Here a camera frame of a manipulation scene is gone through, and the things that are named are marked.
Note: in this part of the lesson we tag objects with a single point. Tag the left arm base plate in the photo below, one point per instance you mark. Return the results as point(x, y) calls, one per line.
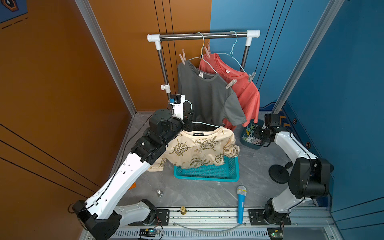
point(161, 217)

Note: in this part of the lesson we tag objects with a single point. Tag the right green circuit board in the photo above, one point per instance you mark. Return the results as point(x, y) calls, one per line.
point(275, 234)

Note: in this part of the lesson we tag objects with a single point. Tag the beige clothespin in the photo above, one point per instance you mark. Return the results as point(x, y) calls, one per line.
point(183, 57)

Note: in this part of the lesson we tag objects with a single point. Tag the left green circuit board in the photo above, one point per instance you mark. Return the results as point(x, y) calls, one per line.
point(149, 233)

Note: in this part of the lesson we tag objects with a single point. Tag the dark teal clothespin bin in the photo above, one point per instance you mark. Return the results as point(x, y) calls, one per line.
point(249, 136)

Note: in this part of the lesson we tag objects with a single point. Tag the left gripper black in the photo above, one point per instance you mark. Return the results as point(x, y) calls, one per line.
point(187, 118)

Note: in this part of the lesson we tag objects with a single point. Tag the grey garment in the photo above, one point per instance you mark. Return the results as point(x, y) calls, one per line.
point(212, 102)

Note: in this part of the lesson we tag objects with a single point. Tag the aluminium front rail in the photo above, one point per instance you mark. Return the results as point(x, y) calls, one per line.
point(227, 217)

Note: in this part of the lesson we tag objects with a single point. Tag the pink clothespin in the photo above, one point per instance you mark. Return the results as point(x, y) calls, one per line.
point(207, 50)

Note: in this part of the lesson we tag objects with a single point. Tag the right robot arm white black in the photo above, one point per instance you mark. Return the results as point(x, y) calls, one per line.
point(308, 177)

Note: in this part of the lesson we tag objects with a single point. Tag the small brass weight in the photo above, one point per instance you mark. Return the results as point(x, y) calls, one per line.
point(183, 210)

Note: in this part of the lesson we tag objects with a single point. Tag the white clothespin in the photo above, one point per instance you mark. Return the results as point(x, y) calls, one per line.
point(231, 83)

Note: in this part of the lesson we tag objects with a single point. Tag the white wire hanger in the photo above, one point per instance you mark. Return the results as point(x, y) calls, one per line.
point(202, 55)

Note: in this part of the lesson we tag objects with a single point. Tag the orange rectangular tag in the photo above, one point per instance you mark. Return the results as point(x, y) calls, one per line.
point(132, 186)

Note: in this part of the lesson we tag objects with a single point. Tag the light green wire hanger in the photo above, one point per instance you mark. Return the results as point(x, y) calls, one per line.
point(231, 53)

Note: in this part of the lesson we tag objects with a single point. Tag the green circuit board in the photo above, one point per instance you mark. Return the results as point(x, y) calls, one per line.
point(149, 233)
point(275, 234)

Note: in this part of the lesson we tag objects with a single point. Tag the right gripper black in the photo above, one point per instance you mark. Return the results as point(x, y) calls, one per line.
point(257, 134)

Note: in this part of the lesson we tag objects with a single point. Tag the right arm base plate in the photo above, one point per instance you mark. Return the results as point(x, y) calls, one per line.
point(259, 217)

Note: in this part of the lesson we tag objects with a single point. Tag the blue toy microphone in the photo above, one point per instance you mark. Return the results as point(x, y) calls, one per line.
point(242, 192)

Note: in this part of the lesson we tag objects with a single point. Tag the teal plastic laundry basket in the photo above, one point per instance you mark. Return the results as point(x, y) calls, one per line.
point(229, 172)

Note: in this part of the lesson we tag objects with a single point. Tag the grey clothespin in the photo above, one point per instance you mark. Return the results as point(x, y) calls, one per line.
point(251, 77)

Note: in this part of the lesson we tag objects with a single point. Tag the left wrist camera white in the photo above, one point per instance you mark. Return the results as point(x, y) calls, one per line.
point(177, 104)

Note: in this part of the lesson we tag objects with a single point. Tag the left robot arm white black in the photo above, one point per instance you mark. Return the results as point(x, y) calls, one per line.
point(100, 214)

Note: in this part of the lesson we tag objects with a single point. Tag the red t-shirt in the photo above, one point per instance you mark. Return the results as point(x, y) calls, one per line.
point(246, 91)

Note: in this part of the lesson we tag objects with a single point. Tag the beige patterned cloth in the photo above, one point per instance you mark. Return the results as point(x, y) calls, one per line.
point(191, 150)

